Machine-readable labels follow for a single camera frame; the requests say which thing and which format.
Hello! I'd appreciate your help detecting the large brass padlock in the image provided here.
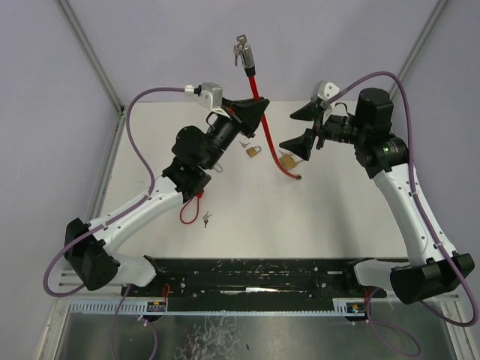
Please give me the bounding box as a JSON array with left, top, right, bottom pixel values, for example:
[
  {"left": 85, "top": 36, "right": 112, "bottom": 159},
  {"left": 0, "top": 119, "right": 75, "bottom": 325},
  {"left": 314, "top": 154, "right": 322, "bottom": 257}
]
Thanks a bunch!
[{"left": 279, "top": 150, "right": 303, "bottom": 170}]

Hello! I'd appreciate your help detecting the left aluminium frame post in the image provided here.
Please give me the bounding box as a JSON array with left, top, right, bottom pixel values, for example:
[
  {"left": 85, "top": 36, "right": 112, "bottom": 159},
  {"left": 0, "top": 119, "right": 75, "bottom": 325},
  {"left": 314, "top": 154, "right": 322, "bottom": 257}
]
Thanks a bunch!
[{"left": 54, "top": 0, "right": 125, "bottom": 113}]

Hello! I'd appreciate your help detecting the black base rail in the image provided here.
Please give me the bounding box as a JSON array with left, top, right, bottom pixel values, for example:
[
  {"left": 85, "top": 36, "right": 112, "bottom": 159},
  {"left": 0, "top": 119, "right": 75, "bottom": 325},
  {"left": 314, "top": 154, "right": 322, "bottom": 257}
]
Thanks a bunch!
[{"left": 123, "top": 258, "right": 369, "bottom": 313}]

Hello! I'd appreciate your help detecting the right aluminium frame post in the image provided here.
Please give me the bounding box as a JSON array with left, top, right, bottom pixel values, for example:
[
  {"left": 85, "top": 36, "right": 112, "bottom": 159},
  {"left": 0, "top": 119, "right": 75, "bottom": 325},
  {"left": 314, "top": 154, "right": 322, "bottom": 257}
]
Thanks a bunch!
[{"left": 394, "top": 0, "right": 451, "bottom": 86}]

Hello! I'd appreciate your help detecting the aluminium frame post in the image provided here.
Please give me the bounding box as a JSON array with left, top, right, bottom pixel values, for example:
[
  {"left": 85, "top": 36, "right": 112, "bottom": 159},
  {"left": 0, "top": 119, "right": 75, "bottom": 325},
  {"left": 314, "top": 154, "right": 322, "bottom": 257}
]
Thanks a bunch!
[
  {"left": 54, "top": 0, "right": 125, "bottom": 113},
  {"left": 394, "top": 0, "right": 451, "bottom": 86}
]

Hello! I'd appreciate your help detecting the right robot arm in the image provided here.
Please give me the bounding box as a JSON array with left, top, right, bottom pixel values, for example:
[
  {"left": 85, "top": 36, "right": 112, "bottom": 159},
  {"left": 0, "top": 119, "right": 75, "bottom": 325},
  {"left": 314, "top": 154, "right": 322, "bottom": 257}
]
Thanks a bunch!
[{"left": 280, "top": 82, "right": 475, "bottom": 305}]

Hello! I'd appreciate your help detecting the red cable lock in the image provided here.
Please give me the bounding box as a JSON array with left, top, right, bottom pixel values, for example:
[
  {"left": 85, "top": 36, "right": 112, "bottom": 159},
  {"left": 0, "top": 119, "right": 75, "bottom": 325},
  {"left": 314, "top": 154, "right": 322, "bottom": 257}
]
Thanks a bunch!
[{"left": 233, "top": 34, "right": 302, "bottom": 180}]

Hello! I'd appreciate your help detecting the small brass padlock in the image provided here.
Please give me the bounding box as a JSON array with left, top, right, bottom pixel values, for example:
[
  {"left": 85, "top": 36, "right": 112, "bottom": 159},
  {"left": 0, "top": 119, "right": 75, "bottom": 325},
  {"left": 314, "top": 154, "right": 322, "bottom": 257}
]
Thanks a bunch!
[
  {"left": 245, "top": 145, "right": 262, "bottom": 158},
  {"left": 214, "top": 163, "right": 224, "bottom": 173}
]

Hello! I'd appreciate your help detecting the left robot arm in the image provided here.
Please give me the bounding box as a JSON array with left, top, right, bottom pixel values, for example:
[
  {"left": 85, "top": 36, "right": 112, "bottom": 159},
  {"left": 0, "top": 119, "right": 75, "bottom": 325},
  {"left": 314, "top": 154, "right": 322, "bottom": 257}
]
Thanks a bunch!
[{"left": 64, "top": 97, "right": 269, "bottom": 291}]

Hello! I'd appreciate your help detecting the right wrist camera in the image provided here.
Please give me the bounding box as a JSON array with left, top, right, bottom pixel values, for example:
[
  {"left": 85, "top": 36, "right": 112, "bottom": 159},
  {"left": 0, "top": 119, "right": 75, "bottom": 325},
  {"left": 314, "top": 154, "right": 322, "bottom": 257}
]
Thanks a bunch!
[{"left": 310, "top": 80, "right": 340, "bottom": 120}]

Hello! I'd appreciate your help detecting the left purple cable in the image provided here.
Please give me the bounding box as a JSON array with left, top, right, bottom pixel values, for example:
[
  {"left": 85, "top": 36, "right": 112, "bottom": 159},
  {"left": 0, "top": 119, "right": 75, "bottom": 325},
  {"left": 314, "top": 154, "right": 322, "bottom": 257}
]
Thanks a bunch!
[{"left": 43, "top": 85, "right": 196, "bottom": 360}]

